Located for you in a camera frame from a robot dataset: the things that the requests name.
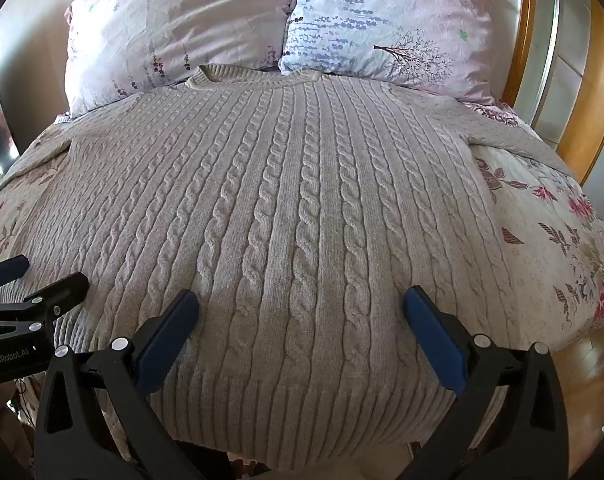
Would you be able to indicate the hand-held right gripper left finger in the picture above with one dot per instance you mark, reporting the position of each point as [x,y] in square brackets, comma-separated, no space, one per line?
[166,342]

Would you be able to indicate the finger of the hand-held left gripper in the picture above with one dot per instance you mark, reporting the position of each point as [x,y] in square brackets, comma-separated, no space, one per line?
[6,269]
[56,295]

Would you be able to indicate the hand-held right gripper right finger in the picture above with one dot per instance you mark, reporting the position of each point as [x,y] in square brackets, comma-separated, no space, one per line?
[434,342]

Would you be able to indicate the floral bed sheet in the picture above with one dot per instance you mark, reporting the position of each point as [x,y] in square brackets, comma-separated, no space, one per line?
[547,240]

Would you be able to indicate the black flat screen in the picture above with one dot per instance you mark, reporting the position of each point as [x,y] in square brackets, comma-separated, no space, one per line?
[4,90]

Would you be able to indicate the pink floral pillow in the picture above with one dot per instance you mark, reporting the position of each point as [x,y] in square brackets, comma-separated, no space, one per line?
[181,30]

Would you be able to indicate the wooden bed headboard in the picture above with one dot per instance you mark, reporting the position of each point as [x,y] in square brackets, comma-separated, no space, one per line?
[577,75]

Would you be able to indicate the tree print pillow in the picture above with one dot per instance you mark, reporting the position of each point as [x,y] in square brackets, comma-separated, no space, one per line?
[392,20]

